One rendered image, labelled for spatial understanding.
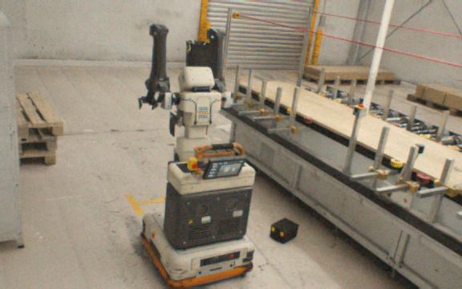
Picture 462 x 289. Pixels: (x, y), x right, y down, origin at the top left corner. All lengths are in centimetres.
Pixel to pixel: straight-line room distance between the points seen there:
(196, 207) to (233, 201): 27
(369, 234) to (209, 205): 145
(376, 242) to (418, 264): 38
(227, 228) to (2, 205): 153
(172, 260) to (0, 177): 127
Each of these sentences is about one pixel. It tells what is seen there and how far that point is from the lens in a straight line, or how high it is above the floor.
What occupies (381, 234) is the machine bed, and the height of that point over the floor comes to 27.
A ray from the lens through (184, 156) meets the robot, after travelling 305.
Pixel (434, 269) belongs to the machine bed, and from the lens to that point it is 340.
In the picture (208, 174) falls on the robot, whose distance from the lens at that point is 268.
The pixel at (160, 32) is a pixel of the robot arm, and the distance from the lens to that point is 300.
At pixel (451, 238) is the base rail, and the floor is 69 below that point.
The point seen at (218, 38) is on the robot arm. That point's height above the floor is 156.
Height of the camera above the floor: 193
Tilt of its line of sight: 20 degrees down
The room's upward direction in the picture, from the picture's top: 7 degrees clockwise
